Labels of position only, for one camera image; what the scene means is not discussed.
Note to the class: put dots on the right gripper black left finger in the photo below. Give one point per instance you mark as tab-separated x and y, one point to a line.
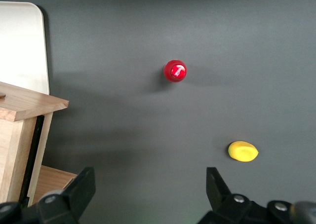
74	197

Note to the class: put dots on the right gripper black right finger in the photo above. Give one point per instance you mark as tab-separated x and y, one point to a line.
219	199

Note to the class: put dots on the wooden drawer cabinet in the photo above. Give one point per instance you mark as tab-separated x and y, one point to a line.
14	135

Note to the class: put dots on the yellow lemon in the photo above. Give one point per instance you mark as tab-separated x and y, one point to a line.
243	152

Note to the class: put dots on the red bottle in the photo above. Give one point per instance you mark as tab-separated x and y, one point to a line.
175	71

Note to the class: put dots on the beige rectangular tray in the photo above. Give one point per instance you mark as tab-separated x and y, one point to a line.
22	44

